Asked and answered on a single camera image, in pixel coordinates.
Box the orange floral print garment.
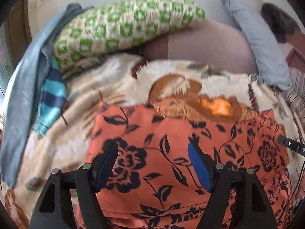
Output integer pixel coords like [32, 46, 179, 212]
[86, 102, 293, 228]

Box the right hand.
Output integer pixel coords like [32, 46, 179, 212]
[295, 176, 305, 202]

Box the striped brown bedsheet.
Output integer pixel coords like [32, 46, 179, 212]
[279, 28, 305, 134]

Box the light blue pillow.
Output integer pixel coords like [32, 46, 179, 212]
[221, 0, 292, 91]

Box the blue grey cloth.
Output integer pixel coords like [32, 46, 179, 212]
[1, 3, 87, 189]

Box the teal navy striped cloth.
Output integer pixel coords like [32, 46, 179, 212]
[33, 57, 68, 135]

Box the cream leaf pattern blanket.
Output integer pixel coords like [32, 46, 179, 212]
[1, 53, 304, 228]

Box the dark furry item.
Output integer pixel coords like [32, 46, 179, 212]
[261, 3, 299, 44]

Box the mauve quilted pillow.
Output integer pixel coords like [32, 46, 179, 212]
[139, 19, 258, 74]

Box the green white checkered pillow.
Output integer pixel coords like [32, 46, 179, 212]
[53, 0, 205, 73]

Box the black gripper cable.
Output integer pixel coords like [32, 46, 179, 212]
[284, 159, 305, 220]

